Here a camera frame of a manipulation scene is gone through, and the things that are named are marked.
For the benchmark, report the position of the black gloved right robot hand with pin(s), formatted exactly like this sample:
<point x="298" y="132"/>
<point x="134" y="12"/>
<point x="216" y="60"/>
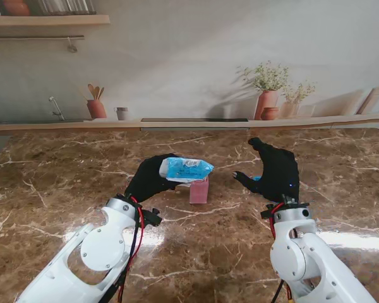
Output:
<point x="279" y="173"/>

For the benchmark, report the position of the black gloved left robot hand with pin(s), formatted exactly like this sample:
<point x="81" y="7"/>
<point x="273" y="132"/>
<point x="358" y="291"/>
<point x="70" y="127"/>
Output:
<point x="148" y="180"/>

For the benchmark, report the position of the blue plastic bag clip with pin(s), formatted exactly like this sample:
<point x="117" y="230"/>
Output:
<point x="256" y="178"/>

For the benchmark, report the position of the blue white seasoning refill bag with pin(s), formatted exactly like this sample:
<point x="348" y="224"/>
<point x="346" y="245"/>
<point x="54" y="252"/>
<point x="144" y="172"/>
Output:
<point x="186" y="170"/>

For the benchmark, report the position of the clear square bottle pink seasoning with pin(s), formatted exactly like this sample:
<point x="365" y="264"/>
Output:
<point x="198" y="192"/>

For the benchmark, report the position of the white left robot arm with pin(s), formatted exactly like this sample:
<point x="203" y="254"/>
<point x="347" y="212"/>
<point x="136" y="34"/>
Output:
<point x="98" y="249"/>

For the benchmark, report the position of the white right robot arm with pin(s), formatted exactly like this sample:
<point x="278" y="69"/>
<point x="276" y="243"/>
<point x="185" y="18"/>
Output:
<point x="303" y="255"/>

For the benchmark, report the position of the small round terracotta pot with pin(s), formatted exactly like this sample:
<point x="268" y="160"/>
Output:
<point x="270" y="113"/>

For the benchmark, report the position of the pale vase with plant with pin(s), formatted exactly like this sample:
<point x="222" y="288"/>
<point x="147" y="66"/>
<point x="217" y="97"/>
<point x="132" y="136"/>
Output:
<point x="290" y="109"/>

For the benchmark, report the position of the grey mug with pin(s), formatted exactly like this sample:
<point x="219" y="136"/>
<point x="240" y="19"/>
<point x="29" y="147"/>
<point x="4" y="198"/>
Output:
<point x="122" y="113"/>

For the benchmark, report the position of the tall terracotta vase with flowers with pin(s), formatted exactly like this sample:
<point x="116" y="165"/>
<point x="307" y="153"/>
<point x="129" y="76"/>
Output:
<point x="267" y="101"/>

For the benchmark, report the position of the terracotta pot with wooden utensils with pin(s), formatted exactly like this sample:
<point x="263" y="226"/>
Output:
<point x="96" y="109"/>

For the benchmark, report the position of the metal faucet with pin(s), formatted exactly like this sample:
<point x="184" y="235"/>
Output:
<point x="57" y="109"/>

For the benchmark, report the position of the orange pot on shelf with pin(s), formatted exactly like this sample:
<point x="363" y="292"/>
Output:
<point x="16" y="8"/>

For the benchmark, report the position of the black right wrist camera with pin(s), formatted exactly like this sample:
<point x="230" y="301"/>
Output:
<point x="267" y="212"/>

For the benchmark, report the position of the metal hanging rail with hook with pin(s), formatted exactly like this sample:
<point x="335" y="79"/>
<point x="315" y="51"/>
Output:
<point x="34" y="37"/>

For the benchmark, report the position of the wooden wall shelf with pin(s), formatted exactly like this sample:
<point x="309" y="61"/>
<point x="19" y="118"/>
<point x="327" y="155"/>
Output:
<point x="50" y="20"/>

